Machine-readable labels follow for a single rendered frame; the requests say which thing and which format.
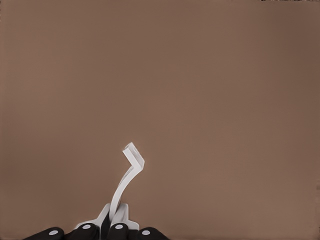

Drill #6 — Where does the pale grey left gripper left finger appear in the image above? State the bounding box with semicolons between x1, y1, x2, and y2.
64;203;111;240

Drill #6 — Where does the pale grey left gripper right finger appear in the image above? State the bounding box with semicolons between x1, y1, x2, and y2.
104;203;140;240

